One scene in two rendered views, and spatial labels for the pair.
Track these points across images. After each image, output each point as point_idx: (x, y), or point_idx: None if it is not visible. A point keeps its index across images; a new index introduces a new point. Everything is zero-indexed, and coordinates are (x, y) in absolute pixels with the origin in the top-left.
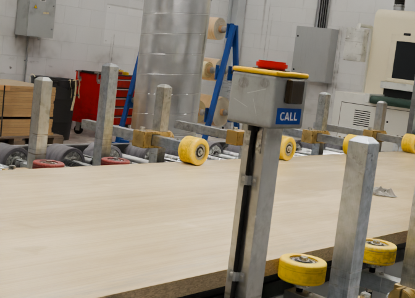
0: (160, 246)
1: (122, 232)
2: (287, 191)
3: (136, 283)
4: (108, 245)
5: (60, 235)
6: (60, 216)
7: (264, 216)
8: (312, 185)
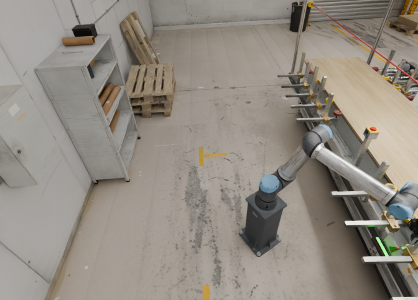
0: (403, 171)
1: (416, 171)
2: None
3: (376, 156)
4: (402, 164)
5: (410, 160)
6: None
7: (361, 147)
8: None
